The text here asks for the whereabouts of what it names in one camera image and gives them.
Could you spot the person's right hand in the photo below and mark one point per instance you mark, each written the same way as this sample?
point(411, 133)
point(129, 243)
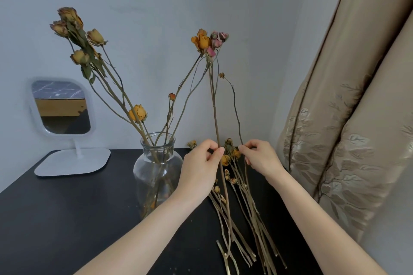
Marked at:
point(263, 158)

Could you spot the person's left hand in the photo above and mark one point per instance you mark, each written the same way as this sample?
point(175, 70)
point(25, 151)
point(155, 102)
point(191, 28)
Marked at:
point(198, 175)

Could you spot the clear glass vase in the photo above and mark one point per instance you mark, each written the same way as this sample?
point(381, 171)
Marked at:
point(143, 175)

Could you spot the round yellow dried flower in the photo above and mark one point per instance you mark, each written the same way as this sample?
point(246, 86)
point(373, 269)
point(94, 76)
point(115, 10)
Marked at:
point(138, 113)

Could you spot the person's left forearm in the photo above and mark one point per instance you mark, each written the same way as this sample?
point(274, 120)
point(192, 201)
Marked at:
point(135, 242)

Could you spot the person's right forearm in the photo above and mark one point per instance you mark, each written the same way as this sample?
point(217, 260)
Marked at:
point(322, 229)

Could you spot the pile of dried orange petals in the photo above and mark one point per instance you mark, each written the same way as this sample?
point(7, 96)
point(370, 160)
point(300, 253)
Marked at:
point(151, 204)

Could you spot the beige embroidered curtain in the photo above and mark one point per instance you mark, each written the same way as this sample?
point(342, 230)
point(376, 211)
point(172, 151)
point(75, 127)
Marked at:
point(355, 123)

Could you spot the white standing mirror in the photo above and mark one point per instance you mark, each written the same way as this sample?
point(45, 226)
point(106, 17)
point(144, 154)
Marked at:
point(74, 163)

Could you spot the black table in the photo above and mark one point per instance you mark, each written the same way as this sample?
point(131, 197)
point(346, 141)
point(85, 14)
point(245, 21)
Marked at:
point(64, 220)

